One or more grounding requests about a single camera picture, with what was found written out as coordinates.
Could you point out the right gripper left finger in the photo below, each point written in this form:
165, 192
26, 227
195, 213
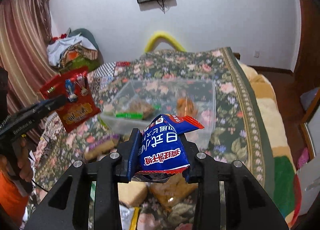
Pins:
128, 151

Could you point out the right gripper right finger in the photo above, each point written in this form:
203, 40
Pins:
192, 174

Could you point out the blue snack packet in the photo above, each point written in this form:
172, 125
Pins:
161, 152

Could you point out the red snack bag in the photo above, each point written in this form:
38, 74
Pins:
79, 106

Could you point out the person's left hand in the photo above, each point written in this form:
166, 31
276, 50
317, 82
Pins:
23, 162

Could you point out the yellow bread packet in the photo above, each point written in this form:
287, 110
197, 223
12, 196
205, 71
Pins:
173, 191

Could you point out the green-label snack packet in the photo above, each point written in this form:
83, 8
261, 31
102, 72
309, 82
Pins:
138, 109

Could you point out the clear plastic storage bin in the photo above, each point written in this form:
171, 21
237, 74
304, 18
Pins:
162, 104

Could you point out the orange snack in bin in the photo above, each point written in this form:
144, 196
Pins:
186, 107

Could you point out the patchwork checkered quilt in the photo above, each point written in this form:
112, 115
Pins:
105, 74

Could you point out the floral green bedspread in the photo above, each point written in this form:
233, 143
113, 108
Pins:
215, 78

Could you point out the pile of clothes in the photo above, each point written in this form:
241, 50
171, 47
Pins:
73, 50

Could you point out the beige fleece blanket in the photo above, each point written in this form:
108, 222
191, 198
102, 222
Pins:
287, 193

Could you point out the striped pink curtain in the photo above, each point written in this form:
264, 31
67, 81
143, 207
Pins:
26, 30

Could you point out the yellow curved bed rail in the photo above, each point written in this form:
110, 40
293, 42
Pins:
162, 37

